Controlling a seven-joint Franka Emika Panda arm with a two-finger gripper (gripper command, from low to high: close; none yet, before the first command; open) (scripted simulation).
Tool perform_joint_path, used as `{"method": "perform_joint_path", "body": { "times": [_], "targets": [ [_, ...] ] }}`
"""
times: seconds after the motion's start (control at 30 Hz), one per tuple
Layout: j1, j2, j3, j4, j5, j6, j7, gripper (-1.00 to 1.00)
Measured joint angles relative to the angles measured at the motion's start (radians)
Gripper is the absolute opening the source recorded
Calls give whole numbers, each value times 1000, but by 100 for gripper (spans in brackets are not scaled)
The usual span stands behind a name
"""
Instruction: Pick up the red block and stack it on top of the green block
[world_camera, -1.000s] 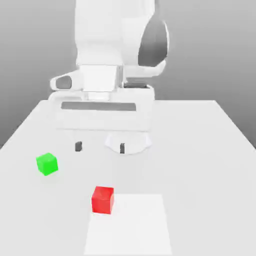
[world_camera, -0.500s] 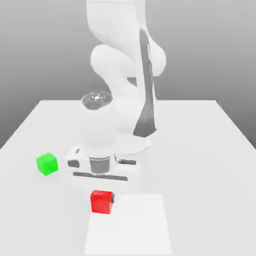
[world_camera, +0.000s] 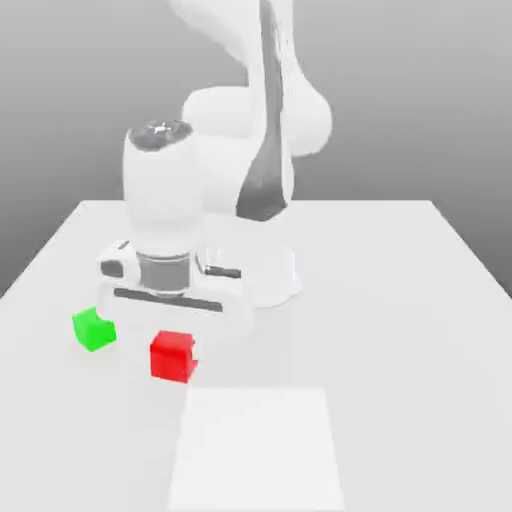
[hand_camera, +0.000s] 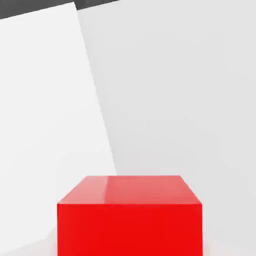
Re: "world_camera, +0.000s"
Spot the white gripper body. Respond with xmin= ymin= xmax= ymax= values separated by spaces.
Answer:
xmin=95 ymin=280 xmax=257 ymax=346

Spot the small red cube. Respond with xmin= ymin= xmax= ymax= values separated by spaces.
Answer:
xmin=149 ymin=329 xmax=200 ymax=385

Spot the small green cube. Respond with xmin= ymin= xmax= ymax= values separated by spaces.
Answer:
xmin=71 ymin=305 xmax=118 ymax=353

